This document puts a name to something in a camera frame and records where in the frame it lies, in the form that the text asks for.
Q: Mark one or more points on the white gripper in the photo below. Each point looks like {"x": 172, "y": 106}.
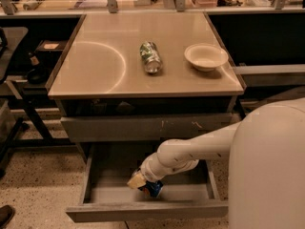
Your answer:
{"x": 147, "y": 172}

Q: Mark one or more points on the blue pepsi can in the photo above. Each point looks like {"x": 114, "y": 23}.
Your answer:
{"x": 152, "y": 189}

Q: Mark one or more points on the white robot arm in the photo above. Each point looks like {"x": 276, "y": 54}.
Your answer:
{"x": 266, "y": 152}

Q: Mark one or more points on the open grey middle drawer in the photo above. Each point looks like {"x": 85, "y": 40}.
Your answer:
{"x": 107, "y": 197}

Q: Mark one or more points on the closed grey top drawer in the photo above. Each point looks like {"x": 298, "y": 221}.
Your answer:
{"x": 142, "y": 127}

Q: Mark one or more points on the grey drawer cabinet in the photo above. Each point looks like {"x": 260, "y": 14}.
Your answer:
{"x": 137, "y": 77}

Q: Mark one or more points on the green soda can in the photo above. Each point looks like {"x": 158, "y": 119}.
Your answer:
{"x": 150, "y": 57}

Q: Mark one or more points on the black shoe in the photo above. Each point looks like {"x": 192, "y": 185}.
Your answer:
{"x": 6, "y": 214}

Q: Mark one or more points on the black office chair left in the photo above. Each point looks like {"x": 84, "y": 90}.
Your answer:
{"x": 10, "y": 39}

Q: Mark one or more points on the white bowl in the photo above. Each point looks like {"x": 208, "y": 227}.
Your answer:
{"x": 206, "y": 57}

